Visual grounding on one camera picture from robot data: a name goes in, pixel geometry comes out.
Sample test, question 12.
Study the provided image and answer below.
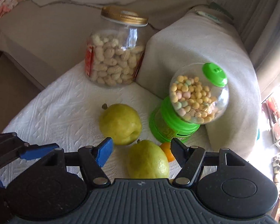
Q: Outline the glass jar of peanuts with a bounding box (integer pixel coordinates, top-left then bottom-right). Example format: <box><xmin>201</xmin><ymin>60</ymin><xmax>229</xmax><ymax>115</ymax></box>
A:
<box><xmin>85</xmin><ymin>6</ymin><xmax>148</xmax><ymax>87</ymax></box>

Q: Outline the green pear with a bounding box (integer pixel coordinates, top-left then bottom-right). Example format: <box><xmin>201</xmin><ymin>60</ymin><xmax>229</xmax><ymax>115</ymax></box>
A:
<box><xmin>98</xmin><ymin>104</ymin><xmax>143</xmax><ymax>146</ymax></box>
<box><xmin>126</xmin><ymin>140</ymin><xmax>170</xmax><ymax>179</ymax></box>

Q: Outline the white blanket covered cushion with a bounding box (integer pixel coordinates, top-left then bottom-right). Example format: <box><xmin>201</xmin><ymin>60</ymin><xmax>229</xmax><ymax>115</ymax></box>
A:
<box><xmin>136</xmin><ymin>10</ymin><xmax>261</xmax><ymax>158</ymax></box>

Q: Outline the grey sofa cover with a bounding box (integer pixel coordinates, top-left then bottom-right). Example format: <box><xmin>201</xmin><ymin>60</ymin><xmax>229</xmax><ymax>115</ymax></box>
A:
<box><xmin>0</xmin><ymin>0</ymin><xmax>252</xmax><ymax>89</ymax></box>

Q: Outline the green candy dispenser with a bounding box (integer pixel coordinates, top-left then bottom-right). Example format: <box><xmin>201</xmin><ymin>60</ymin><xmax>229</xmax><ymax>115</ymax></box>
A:
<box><xmin>149</xmin><ymin>62</ymin><xmax>229</xmax><ymax>143</ymax></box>

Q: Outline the small orange kumquat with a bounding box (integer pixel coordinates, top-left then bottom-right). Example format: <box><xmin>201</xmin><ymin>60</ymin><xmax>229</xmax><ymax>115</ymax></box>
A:
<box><xmin>160</xmin><ymin>142</ymin><xmax>175</xmax><ymax>162</ymax></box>

